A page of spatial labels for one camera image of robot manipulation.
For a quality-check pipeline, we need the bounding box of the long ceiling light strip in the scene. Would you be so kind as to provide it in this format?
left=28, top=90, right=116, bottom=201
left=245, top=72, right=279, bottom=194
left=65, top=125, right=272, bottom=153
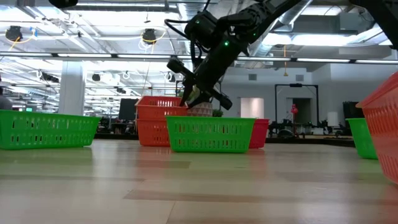
left=0, top=52, right=398, bottom=65

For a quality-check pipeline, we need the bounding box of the green plastic basket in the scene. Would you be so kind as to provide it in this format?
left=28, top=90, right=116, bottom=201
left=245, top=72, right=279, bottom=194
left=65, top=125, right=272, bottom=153
left=345, top=117, right=379, bottom=160
left=0, top=109, right=101, bottom=151
left=165, top=116, right=256, bottom=154

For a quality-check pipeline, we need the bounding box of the black background frame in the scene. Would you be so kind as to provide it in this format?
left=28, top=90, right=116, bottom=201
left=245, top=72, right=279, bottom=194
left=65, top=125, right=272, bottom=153
left=274, top=83, right=320, bottom=127

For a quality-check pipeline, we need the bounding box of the black equipment on bench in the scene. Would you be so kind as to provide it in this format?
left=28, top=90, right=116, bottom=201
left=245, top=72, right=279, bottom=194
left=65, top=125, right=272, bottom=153
left=267, top=119, right=327, bottom=138

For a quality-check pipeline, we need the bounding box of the black frame strut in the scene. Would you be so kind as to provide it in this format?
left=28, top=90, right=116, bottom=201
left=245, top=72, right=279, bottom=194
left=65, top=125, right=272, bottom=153
left=349, top=0, right=398, bottom=51

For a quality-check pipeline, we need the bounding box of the white cylinder lamp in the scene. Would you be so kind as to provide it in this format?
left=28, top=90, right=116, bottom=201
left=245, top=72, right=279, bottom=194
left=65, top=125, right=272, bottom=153
left=326, top=111, right=340, bottom=127

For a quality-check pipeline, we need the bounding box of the white building column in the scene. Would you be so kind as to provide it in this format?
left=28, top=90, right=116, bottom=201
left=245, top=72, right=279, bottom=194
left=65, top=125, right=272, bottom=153
left=57, top=60, right=86, bottom=116

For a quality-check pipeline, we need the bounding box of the silver ceiling duct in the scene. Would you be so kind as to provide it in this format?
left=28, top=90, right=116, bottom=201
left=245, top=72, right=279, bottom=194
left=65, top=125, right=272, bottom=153
left=248, top=0, right=313, bottom=58

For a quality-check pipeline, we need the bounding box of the black table edge rail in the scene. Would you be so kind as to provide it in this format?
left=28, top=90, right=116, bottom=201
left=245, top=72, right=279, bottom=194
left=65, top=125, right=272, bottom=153
left=93, top=133, right=355, bottom=147

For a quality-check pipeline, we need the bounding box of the black monitor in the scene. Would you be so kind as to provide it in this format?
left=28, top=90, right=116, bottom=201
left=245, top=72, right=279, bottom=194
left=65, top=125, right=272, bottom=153
left=118, top=98, right=139, bottom=121
left=342, top=101, right=365, bottom=119

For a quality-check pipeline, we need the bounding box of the person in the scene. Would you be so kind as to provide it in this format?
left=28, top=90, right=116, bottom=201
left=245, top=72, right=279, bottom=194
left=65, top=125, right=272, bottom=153
left=0, top=86, right=13, bottom=111

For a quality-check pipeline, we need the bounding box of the white triangle-patterned plant pot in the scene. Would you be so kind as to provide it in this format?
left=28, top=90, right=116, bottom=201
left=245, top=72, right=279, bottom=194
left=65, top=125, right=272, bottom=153
left=185, top=101, right=214, bottom=118

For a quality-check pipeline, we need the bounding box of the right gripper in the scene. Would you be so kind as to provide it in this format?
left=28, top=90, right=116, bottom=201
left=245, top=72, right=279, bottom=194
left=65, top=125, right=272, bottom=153
left=166, top=39, right=249, bottom=111

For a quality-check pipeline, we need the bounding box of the yellow hanging cord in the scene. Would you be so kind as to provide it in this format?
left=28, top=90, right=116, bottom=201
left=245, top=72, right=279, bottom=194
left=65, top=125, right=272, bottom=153
left=282, top=45, right=289, bottom=77

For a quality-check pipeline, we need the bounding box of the pink flamingo figure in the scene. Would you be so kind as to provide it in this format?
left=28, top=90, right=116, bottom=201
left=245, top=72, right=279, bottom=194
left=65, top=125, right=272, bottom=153
left=290, top=103, right=299, bottom=135

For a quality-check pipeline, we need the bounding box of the red plastic basket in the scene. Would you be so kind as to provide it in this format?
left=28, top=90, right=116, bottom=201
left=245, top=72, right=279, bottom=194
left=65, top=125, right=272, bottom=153
left=248, top=118, right=270, bottom=149

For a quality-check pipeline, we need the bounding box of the black ceiling reel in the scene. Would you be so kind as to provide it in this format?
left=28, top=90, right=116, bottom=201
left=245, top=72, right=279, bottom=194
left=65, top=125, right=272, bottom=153
left=142, top=28, right=158, bottom=45
left=5, top=25, right=24, bottom=42

